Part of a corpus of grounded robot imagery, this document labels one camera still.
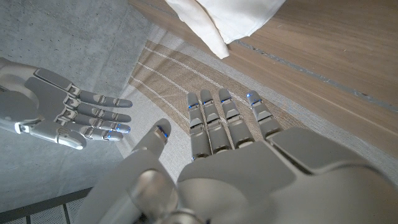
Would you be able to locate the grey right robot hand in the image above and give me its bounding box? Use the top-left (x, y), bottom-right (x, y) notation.
top-left (0, 57), bottom-right (134, 151)

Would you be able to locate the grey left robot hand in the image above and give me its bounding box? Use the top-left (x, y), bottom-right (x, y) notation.
top-left (74, 88), bottom-right (398, 224)

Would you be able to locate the cream cheesecloth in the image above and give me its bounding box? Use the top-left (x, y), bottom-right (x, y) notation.
top-left (164, 0), bottom-right (287, 60)

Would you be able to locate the grey perforated panel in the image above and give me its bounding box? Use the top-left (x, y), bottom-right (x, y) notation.
top-left (0, 186), bottom-right (94, 224)

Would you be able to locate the grey tape table outline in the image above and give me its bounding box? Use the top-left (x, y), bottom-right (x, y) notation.
top-left (233, 39), bottom-right (398, 113)

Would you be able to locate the beige striped backdrop cloth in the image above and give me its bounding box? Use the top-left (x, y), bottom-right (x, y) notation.
top-left (114, 24), bottom-right (398, 187)

